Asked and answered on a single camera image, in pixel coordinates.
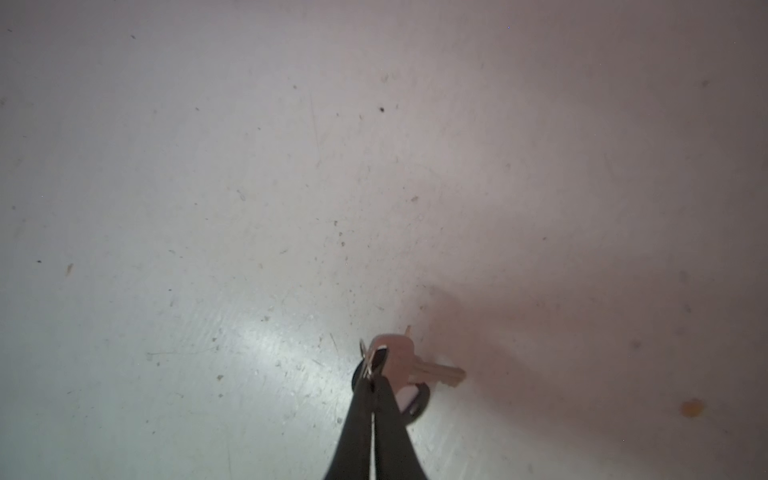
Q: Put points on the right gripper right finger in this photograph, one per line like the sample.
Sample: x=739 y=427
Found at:
x=395 y=457

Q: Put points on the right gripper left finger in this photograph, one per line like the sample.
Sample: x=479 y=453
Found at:
x=352 y=457

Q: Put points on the small black key fob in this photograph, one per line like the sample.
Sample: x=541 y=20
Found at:
x=393 y=356

